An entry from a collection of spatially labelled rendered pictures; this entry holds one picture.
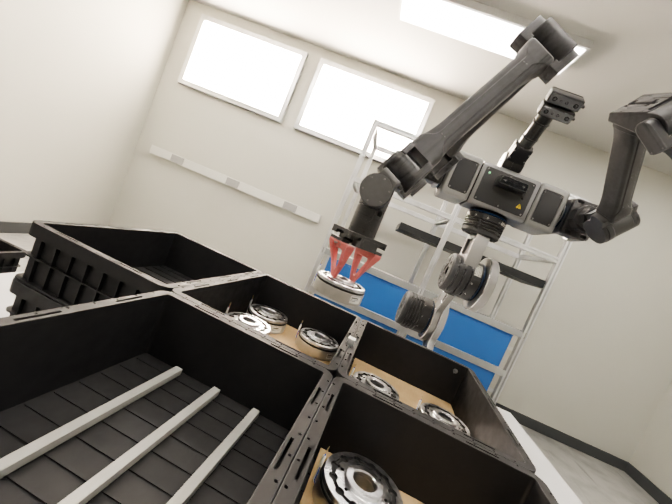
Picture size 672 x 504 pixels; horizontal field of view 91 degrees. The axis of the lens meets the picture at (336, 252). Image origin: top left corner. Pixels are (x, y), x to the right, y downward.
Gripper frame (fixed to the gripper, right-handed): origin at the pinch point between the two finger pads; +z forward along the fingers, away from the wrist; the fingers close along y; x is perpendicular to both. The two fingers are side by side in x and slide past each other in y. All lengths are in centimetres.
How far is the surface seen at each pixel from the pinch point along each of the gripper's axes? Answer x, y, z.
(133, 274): 7.6, -34.7, 10.8
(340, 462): -26.8, -10.3, 17.7
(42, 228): 22, -49, 11
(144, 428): -16.0, -31.1, 20.5
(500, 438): -31.0, 18.6, 12.9
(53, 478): -21.8, -38.6, 20.3
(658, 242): 49, 376, -105
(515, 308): 108, 304, 5
